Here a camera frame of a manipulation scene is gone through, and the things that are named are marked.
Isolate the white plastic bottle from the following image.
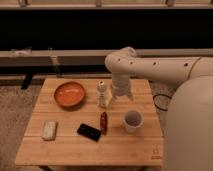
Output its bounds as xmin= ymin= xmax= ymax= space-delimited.
xmin=97 ymin=81 xmax=106 ymax=108

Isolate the black cable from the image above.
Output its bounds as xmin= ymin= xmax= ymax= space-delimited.
xmin=152 ymin=93 xmax=173 ymax=113

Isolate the black rectangular box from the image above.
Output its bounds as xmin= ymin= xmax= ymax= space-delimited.
xmin=77 ymin=123 xmax=101 ymax=141

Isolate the wooden table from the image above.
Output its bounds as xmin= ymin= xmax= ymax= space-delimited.
xmin=15 ymin=78 xmax=164 ymax=166

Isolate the white sponge block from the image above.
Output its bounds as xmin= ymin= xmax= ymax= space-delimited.
xmin=42 ymin=121 xmax=58 ymax=141

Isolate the orange bowl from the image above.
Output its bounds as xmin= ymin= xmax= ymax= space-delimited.
xmin=54 ymin=81 xmax=85 ymax=107

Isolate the metal window rail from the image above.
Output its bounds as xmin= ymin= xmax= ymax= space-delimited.
xmin=0 ymin=48 xmax=213 ymax=67

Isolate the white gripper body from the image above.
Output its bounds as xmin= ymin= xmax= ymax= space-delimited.
xmin=110 ymin=74 xmax=134 ymax=101

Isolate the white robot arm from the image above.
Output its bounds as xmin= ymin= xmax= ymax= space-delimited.
xmin=105 ymin=47 xmax=213 ymax=171

